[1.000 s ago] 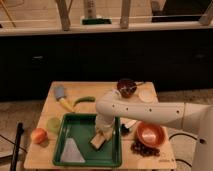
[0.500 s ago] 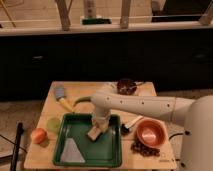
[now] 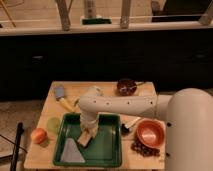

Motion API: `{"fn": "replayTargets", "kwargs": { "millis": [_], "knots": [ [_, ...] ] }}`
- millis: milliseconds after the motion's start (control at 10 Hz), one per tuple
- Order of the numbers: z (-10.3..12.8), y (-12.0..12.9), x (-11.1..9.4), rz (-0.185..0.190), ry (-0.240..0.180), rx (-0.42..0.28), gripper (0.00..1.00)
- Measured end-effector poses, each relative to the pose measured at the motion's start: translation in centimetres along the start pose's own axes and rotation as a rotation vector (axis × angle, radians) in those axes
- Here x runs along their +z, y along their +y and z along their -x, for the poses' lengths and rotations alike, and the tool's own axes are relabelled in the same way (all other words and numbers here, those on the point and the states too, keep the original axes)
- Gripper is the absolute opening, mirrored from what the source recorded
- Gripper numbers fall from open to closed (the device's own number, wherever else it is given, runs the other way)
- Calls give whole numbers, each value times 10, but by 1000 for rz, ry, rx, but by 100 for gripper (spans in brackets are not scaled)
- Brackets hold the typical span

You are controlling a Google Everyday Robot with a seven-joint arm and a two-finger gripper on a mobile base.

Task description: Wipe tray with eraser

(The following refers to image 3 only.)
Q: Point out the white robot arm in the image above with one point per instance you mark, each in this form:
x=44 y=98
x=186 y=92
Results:
x=188 y=115

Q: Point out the bunch of dark grapes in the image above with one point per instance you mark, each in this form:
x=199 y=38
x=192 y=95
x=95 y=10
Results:
x=143 y=150

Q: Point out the wooden block eraser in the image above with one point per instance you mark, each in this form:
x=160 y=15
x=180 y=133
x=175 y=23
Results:
x=84 y=138

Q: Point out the dark brown bowl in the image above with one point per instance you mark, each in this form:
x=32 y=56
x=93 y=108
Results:
x=125 y=82

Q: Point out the yellow handled grey spatula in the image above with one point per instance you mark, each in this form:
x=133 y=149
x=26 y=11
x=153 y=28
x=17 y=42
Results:
x=59 y=93

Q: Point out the green block on shelf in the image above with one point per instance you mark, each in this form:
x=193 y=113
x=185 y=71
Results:
x=96 y=21

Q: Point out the black pole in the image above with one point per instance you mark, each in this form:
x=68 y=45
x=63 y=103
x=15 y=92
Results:
x=15 y=154

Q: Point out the black white brush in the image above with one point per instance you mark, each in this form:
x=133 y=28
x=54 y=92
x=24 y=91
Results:
x=125 y=127

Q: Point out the spoon in brown bowl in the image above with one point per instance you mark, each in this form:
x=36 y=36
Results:
x=136 y=85

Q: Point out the green plastic tray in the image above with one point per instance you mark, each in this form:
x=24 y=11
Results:
x=103 y=150

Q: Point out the green plastic cup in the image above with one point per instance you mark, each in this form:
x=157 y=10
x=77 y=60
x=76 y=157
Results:
x=53 y=125

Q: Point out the red orange apple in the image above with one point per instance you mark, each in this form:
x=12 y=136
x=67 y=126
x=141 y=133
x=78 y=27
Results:
x=38 y=135

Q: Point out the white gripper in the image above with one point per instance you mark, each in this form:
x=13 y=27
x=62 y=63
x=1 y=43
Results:
x=89 y=124

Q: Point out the grey triangular cloth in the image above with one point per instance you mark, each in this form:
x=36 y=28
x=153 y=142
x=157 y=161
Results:
x=71 y=152

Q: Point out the orange plastic bowl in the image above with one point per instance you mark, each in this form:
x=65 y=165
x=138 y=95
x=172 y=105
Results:
x=151 y=133

